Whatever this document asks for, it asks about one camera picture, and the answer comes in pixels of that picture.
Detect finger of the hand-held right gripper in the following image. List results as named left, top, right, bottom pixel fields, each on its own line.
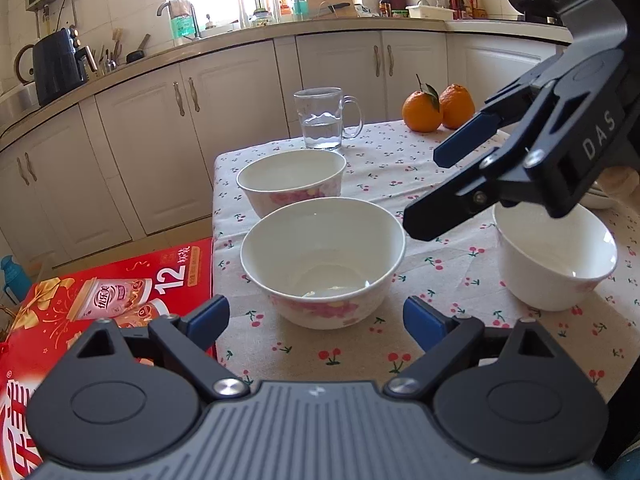
left=433, top=66, right=567, bottom=169
left=403, top=147, right=545, bottom=242

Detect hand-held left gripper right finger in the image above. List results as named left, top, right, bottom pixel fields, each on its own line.
left=384, top=295, right=592, bottom=402

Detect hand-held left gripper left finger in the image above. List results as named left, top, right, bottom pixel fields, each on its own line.
left=62, top=294, right=251, bottom=402

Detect large white red flower plate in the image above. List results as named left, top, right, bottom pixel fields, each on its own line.
left=580, top=180, right=619, bottom=210

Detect white pink floral bowl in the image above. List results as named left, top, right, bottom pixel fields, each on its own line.
left=236, top=149, right=347, bottom=218
left=240, top=197, right=406, bottom=330
left=492, top=200, right=618, bottom=312

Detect bumpy orange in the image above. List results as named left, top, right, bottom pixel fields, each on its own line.
left=440, top=83, right=476, bottom=130

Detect cherry print tablecloth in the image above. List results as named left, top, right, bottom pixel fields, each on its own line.
left=212, top=120, right=640, bottom=403

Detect orange with green leaf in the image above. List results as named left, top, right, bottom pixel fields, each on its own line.
left=402, top=74, right=445, bottom=133

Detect red printed carton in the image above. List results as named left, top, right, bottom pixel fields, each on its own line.
left=0, top=237, right=217, bottom=480

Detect glass mug with water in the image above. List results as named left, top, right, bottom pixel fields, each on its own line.
left=293, top=87, right=364, bottom=151

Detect white kitchen cabinets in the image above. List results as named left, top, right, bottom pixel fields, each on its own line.
left=0, top=22, right=574, bottom=272

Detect blue thermos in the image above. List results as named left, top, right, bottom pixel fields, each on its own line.
left=0, top=255, right=34, bottom=307

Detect glass jar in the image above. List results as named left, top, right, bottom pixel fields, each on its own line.
left=250, top=7, right=281, bottom=29

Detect beige kitchen countertop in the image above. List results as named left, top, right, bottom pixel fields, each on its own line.
left=0, top=15, right=574, bottom=152

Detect small black saucepan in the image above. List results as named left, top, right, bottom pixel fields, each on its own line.
left=125, top=34, right=151, bottom=64

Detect utensil holder with utensils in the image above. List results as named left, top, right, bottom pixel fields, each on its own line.
left=96, top=27, right=124, bottom=77

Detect dark blue air fryer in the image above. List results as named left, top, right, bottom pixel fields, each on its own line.
left=32, top=25, right=99, bottom=107

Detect chrome kitchen faucet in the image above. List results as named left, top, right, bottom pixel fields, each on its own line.
left=156, top=0, right=202, bottom=41

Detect green dish soap bottle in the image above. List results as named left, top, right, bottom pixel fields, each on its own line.
left=170, top=0, right=198, bottom=41

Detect round brown rimmed lid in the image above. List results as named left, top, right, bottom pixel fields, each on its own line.
left=13, top=43, right=39, bottom=86

